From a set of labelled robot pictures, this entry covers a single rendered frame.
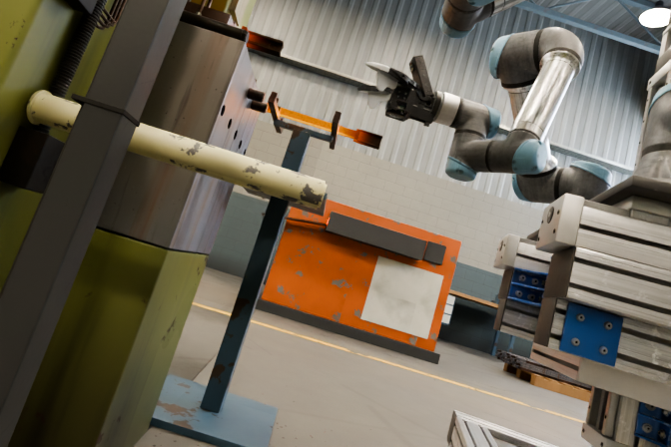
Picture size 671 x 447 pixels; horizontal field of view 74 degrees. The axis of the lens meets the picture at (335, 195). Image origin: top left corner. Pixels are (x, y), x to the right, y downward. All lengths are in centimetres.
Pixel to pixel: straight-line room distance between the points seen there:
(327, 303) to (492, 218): 556
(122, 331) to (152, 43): 58
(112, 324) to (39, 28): 51
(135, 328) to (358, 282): 379
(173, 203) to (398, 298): 391
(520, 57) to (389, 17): 892
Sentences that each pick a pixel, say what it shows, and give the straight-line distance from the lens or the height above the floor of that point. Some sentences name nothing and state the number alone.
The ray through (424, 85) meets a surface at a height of 101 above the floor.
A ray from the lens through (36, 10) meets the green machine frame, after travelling 78.
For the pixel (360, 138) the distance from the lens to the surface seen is 157.
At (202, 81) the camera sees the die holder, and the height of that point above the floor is 80.
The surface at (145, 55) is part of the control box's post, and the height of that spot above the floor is 66.
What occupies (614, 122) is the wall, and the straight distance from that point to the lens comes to 1129.
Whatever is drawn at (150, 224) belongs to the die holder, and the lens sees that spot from 92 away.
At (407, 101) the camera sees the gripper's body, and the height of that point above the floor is 95.
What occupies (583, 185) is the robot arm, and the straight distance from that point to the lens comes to 147.
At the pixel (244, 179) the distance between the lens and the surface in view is 66.
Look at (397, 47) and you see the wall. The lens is 992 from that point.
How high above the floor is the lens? 51
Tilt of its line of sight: 10 degrees up
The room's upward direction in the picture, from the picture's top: 17 degrees clockwise
